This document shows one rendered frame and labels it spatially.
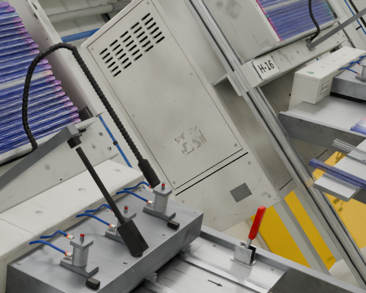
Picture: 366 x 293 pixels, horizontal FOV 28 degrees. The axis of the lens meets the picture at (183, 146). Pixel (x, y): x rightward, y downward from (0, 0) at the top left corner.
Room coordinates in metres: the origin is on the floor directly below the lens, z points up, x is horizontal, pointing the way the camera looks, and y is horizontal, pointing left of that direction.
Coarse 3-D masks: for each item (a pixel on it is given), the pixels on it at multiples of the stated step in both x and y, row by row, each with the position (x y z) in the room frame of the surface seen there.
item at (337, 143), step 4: (336, 140) 1.48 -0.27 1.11; (336, 144) 1.47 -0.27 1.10; (340, 144) 1.47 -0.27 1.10; (344, 144) 1.47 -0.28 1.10; (348, 144) 1.47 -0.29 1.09; (340, 148) 1.47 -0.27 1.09; (344, 148) 1.47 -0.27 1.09; (348, 148) 1.46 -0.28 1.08; (352, 148) 1.46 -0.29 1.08; (356, 148) 1.46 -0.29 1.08; (352, 152) 1.46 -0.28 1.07; (356, 152) 1.45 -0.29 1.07; (360, 152) 1.45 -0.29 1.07; (364, 152) 1.45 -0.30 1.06; (360, 156) 1.45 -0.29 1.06; (364, 156) 1.45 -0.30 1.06
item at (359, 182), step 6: (312, 162) 1.39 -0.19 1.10; (318, 162) 1.39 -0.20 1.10; (318, 168) 1.39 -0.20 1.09; (324, 168) 1.38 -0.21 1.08; (330, 168) 1.38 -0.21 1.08; (336, 168) 1.38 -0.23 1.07; (336, 174) 1.37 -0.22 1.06; (342, 174) 1.36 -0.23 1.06; (348, 174) 1.36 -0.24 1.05; (348, 180) 1.36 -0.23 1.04; (354, 180) 1.35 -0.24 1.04; (360, 180) 1.35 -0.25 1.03; (360, 186) 1.35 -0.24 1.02
